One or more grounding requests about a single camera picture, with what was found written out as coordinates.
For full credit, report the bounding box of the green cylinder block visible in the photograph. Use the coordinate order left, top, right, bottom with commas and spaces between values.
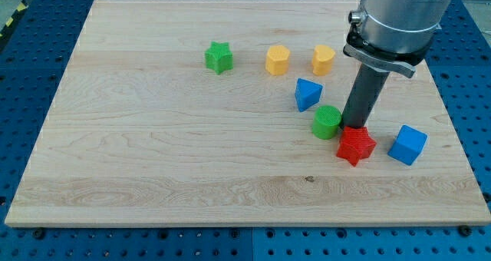
311, 105, 341, 140

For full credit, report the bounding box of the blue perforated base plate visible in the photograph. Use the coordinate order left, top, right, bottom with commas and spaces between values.
1, 0, 490, 260

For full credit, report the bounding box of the yellow heart block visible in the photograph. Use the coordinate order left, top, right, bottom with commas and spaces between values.
311, 45, 336, 76

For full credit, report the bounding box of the wooden board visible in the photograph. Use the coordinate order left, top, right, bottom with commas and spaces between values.
5, 0, 490, 228

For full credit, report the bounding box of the green star block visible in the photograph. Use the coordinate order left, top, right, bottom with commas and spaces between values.
205, 41, 233, 74

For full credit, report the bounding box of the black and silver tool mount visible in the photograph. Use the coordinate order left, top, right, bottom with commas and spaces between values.
343, 31, 433, 78

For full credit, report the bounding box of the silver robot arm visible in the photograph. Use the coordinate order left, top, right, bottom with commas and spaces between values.
341, 0, 451, 128

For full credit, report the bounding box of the red star block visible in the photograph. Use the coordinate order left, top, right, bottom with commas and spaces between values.
336, 126, 377, 167

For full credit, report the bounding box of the yellow pentagon block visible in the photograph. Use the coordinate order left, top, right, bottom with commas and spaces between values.
265, 45, 290, 76

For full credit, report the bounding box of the blue triangle block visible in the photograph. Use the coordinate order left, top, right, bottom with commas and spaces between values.
295, 78, 323, 112

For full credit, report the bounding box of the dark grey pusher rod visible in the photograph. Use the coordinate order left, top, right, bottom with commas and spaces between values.
341, 64, 390, 128

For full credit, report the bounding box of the blue cube block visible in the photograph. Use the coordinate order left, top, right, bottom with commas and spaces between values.
387, 124, 428, 166

